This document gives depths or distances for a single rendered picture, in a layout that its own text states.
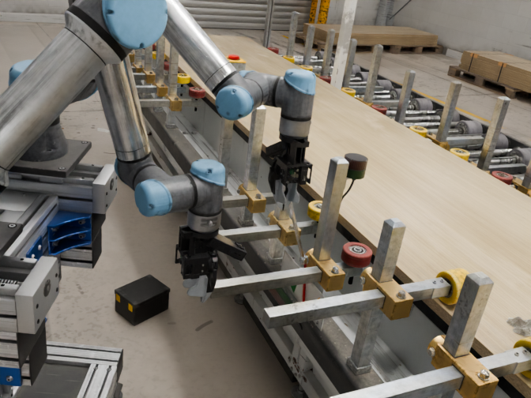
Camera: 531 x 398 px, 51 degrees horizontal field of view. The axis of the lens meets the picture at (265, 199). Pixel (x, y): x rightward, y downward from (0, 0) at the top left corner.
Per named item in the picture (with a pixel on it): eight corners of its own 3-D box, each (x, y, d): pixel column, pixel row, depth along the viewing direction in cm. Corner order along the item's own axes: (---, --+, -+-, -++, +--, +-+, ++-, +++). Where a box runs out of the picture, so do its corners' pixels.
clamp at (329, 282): (325, 292, 146) (329, 275, 143) (302, 264, 156) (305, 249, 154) (344, 289, 148) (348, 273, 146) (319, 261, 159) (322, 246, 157)
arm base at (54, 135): (-3, 157, 143) (-7, 120, 139) (20, 137, 157) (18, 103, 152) (56, 164, 144) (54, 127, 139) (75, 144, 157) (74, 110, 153)
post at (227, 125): (216, 194, 217) (227, 80, 198) (212, 189, 221) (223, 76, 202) (227, 193, 219) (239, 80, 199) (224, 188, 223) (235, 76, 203)
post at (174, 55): (167, 136, 279) (172, 38, 258) (165, 133, 282) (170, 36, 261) (174, 136, 280) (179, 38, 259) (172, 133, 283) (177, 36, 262)
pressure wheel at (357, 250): (344, 293, 150) (353, 257, 145) (330, 276, 157) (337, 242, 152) (370, 289, 154) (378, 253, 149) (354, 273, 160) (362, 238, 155)
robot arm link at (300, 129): (275, 113, 137) (304, 112, 140) (273, 131, 139) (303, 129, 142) (288, 122, 131) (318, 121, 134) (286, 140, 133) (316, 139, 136)
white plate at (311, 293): (319, 331, 150) (325, 301, 146) (278, 277, 171) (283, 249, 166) (321, 331, 150) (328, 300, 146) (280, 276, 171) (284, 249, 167)
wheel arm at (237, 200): (167, 215, 178) (167, 204, 176) (163, 211, 181) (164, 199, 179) (288, 204, 196) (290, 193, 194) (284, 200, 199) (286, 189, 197)
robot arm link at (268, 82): (227, 73, 130) (271, 81, 127) (245, 65, 139) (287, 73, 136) (224, 107, 133) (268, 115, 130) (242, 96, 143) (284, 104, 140)
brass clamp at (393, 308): (388, 321, 121) (393, 302, 119) (355, 286, 132) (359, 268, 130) (411, 317, 124) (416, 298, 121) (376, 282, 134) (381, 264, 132)
